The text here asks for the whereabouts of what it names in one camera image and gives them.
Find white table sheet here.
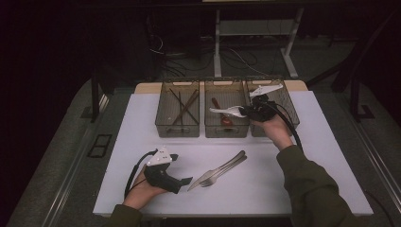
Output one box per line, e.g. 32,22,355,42
93,90,375,218

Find white metal desk frame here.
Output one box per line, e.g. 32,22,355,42
213,8,305,79

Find person's left hand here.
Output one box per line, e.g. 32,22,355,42
122,166,168,211

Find brown translucent plastic bin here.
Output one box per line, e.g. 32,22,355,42
245,77,301,138
154,79,201,139
203,79,251,139

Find metal fork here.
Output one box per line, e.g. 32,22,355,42
200,154,249,188

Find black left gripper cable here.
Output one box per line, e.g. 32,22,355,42
124,148,159,200

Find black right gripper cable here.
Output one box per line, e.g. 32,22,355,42
267,99,305,153

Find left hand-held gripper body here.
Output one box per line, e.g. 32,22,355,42
144,145,184,195

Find person's right hand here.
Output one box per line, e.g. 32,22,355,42
251,113,295,151

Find brown wooden spoon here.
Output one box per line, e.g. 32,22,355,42
211,96,235,128

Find silver forks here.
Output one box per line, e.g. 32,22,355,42
186,149,247,192

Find white ceramic spoon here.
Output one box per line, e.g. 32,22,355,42
209,105,249,119

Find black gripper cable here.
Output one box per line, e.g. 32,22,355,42
124,148,159,200
267,99,305,153

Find black metal stand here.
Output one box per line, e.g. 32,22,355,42
306,12,401,123
90,67,111,124

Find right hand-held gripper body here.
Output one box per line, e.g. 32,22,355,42
241,82,284,123

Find tangle of floor cables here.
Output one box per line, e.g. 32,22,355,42
146,32,273,79

